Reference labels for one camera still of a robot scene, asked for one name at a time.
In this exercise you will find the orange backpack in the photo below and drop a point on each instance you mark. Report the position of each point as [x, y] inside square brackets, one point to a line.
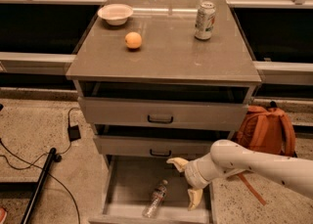
[267, 130]

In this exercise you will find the red white shoe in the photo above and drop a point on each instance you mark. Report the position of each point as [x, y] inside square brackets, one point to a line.
[3, 215]

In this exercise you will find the white bowl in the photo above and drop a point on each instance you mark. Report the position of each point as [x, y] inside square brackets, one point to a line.
[115, 14]

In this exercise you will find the white green soda can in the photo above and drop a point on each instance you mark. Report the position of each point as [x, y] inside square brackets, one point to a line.
[205, 21]

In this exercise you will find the grey drawer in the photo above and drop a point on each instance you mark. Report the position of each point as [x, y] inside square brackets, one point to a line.
[135, 141]
[132, 180]
[182, 106]

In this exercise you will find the grey top drawer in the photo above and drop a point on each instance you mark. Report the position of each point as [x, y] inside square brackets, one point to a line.
[182, 106]

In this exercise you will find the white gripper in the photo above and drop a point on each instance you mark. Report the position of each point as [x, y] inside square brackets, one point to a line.
[194, 175]

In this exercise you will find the black pole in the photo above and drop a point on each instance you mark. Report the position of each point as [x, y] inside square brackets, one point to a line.
[39, 186]

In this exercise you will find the grey bottom drawer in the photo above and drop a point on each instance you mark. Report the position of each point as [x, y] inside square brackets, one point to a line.
[132, 180]

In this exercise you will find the clear plastic water bottle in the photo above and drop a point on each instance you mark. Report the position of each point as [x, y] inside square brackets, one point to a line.
[158, 195]

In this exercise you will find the grey drawer cabinet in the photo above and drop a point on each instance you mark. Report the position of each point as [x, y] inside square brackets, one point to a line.
[169, 54]

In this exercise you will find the grey middle drawer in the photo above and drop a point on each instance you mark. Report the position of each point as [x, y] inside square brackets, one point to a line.
[135, 141]

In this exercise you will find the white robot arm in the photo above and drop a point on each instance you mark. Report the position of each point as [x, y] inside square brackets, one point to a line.
[227, 158]

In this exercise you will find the orange fruit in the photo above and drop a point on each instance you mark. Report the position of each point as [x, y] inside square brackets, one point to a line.
[133, 40]

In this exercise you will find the black power adapter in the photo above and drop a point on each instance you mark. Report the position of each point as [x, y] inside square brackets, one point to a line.
[73, 133]

